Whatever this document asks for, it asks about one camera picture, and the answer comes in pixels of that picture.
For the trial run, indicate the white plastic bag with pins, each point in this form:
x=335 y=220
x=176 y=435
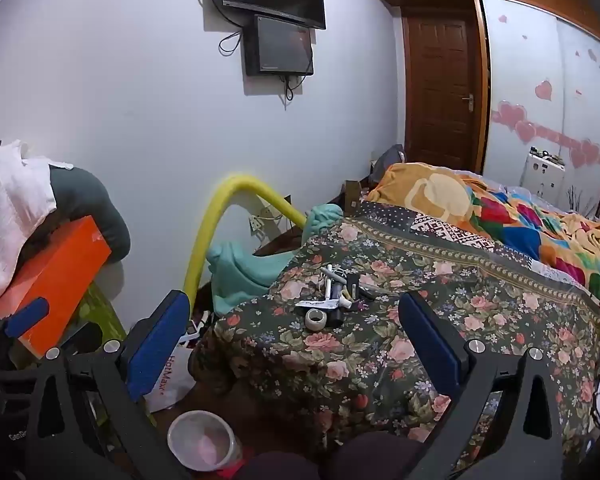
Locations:
x=172 y=375

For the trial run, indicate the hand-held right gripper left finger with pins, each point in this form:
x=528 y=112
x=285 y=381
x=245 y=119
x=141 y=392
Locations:
x=155 y=350

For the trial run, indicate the teal cloth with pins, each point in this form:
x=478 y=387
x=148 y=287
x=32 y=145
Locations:
x=245 y=270

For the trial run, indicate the wardrobe with white sliding doors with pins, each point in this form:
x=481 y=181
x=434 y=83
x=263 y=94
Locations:
x=530 y=60

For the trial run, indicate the grey and white tube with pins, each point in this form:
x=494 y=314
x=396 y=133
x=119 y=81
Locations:
x=352 y=291

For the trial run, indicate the white cloth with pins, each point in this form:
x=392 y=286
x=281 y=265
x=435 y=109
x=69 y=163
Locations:
x=10 y=220

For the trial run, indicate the small white cabinet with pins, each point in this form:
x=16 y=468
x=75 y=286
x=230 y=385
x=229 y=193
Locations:
x=542 y=175

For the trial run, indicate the colourful printed blanket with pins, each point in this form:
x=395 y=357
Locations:
x=530 y=220

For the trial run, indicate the dark floral bedspread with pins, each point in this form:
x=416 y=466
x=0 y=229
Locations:
x=380 y=360

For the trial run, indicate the dark grey bag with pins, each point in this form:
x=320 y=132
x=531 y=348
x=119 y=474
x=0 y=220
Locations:
x=391 y=156

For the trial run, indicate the wooden bed post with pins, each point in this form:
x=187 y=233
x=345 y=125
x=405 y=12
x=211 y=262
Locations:
x=353 y=197

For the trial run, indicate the dark patterned quilt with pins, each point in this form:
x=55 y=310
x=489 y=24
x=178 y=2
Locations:
x=430 y=225

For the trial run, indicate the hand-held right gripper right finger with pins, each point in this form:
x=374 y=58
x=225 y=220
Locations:
x=430 y=350

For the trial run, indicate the yellow foam tube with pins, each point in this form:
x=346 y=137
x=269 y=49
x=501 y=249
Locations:
x=205 y=240

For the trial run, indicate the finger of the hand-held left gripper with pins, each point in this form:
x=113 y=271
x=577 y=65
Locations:
x=27 y=317

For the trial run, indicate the orange box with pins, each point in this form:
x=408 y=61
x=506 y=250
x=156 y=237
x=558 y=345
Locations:
x=55 y=285

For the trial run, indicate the brown wooden door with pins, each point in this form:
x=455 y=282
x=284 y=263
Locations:
x=437 y=85

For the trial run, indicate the small black monitor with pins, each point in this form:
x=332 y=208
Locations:
x=280 y=45

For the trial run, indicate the dark green cushion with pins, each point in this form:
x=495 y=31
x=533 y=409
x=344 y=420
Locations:
x=87 y=200

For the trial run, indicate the white disposable razor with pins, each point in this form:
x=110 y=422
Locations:
x=329 y=284

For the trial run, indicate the beige tape roll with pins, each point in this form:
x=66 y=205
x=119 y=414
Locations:
x=316 y=319

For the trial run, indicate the green leaf-print cloth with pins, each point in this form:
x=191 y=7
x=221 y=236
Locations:
x=97 y=310

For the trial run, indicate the white wall socket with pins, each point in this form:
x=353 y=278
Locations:
x=265 y=217

